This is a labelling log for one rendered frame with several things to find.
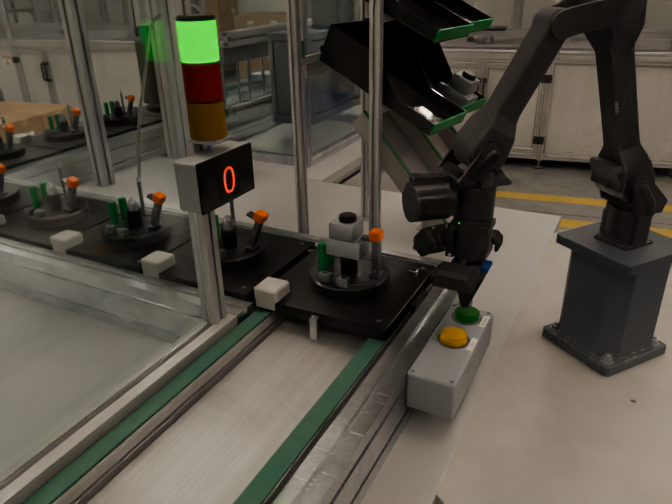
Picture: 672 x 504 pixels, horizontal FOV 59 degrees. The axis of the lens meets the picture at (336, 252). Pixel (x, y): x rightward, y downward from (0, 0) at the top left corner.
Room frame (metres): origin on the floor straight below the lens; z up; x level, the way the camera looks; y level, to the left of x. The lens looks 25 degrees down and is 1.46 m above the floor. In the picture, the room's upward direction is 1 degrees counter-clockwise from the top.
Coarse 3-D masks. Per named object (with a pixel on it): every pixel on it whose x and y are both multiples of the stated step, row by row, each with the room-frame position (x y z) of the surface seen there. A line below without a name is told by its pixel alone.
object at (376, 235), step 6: (372, 234) 0.89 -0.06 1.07; (378, 234) 0.88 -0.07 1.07; (366, 240) 0.89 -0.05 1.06; (372, 240) 0.89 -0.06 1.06; (378, 240) 0.88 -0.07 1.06; (372, 246) 0.89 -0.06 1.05; (378, 246) 0.89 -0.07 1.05; (372, 252) 0.89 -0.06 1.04; (378, 252) 0.89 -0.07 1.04; (372, 258) 0.89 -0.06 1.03; (378, 258) 0.89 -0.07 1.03; (372, 264) 0.89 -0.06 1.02; (378, 264) 0.89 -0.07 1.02; (372, 270) 0.89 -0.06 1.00; (378, 270) 0.89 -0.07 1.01
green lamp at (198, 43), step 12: (180, 24) 0.78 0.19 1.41; (192, 24) 0.78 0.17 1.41; (204, 24) 0.78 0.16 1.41; (180, 36) 0.79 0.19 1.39; (192, 36) 0.78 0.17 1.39; (204, 36) 0.78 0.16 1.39; (216, 36) 0.80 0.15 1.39; (180, 48) 0.79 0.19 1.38; (192, 48) 0.78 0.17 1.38; (204, 48) 0.78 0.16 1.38; (216, 48) 0.80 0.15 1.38; (192, 60) 0.78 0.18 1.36; (204, 60) 0.78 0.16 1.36; (216, 60) 0.79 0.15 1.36
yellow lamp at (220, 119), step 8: (192, 104) 0.78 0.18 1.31; (200, 104) 0.78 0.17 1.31; (208, 104) 0.78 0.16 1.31; (216, 104) 0.79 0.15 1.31; (192, 112) 0.78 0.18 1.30; (200, 112) 0.78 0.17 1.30; (208, 112) 0.78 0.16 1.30; (216, 112) 0.79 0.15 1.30; (224, 112) 0.80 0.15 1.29; (192, 120) 0.78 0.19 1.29; (200, 120) 0.78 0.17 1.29; (208, 120) 0.78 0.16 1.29; (216, 120) 0.79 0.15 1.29; (224, 120) 0.80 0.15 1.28; (192, 128) 0.79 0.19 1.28; (200, 128) 0.78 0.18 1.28; (208, 128) 0.78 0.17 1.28; (216, 128) 0.78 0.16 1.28; (224, 128) 0.80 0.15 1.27; (192, 136) 0.79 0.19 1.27; (200, 136) 0.78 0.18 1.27; (208, 136) 0.78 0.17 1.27; (216, 136) 0.78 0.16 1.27; (224, 136) 0.79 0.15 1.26
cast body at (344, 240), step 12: (348, 216) 0.91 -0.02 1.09; (336, 228) 0.90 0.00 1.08; (348, 228) 0.89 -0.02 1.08; (360, 228) 0.91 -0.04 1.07; (324, 240) 0.93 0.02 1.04; (336, 240) 0.90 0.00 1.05; (348, 240) 0.89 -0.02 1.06; (360, 240) 0.90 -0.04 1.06; (336, 252) 0.90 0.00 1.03; (348, 252) 0.89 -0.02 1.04; (360, 252) 0.89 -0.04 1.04
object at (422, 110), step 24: (336, 24) 1.21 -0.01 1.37; (360, 24) 1.28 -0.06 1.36; (336, 48) 1.19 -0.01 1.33; (360, 48) 1.16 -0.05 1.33; (384, 48) 1.28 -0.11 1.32; (408, 48) 1.24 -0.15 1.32; (360, 72) 1.16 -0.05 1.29; (384, 72) 1.13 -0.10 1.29; (408, 72) 1.24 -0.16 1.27; (384, 96) 1.12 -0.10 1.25; (408, 96) 1.19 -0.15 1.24; (432, 96) 1.20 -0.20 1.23; (408, 120) 1.09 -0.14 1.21; (432, 120) 1.12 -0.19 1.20; (456, 120) 1.13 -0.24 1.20
